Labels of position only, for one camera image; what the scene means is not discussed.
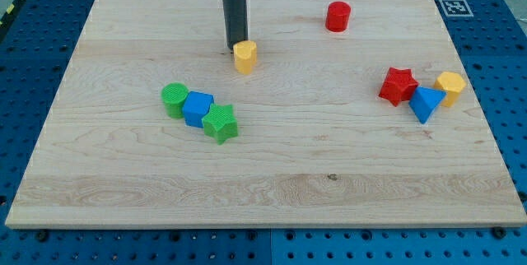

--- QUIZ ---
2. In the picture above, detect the green star block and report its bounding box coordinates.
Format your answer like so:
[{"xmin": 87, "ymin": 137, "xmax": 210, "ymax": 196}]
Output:
[{"xmin": 202, "ymin": 104, "xmax": 238, "ymax": 145}]

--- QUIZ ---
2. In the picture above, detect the blue cube block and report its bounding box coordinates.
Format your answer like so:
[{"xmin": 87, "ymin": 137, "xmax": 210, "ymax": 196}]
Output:
[{"xmin": 182, "ymin": 91, "xmax": 214, "ymax": 128}]

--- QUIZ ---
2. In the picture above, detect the green cylinder block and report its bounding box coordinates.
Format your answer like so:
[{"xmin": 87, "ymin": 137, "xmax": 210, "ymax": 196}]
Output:
[{"xmin": 161, "ymin": 82, "xmax": 189, "ymax": 119}]

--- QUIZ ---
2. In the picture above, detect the light wooden board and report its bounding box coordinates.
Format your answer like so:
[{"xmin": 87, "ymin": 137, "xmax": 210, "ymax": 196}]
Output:
[{"xmin": 6, "ymin": 0, "xmax": 526, "ymax": 230}]

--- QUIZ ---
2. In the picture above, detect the red cylinder block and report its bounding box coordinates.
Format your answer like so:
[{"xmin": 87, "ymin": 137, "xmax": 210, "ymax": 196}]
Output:
[{"xmin": 325, "ymin": 1, "xmax": 352, "ymax": 32}]

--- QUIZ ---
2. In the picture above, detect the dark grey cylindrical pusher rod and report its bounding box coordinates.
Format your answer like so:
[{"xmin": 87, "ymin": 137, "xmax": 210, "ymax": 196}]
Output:
[{"xmin": 222, "ymin": 0, "xmax": 248, "ymax": 50}]

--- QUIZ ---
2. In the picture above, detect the red star block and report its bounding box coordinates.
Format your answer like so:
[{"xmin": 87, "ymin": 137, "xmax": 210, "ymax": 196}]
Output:
[{"xmin": 378, "ymin": 67, "xmax": 418, "ymax": 107}]

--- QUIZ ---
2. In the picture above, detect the blue triangle block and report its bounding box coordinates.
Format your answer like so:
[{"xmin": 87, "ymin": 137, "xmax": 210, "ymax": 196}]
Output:
[{"xmin": 409, "ymin": 86, "xmax": 446, "ymax": 124}]

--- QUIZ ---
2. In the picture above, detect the yellow hexagon block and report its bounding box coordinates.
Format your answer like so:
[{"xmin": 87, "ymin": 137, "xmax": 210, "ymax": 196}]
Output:
[{"xmin": 433, "ymin": 72, "xmax": 467, "ymax": 107}]

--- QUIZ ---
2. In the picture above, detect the white fiducial marker tag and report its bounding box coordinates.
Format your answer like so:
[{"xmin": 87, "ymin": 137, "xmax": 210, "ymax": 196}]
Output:
[{"xmin": 439, "ymin": 0, "xmax": 473, "ymax": 17}]

